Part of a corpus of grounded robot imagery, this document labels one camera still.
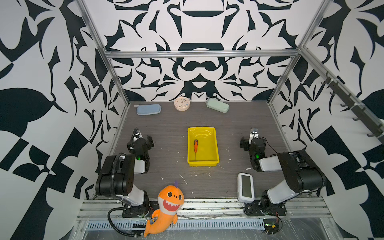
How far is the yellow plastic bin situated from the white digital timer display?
0.15m

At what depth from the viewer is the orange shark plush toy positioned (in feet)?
2.22

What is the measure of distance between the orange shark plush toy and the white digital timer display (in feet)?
0.98

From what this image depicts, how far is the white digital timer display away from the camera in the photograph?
75 centimetres

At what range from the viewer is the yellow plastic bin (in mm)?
866

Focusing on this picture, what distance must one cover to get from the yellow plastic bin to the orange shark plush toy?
0.62ft
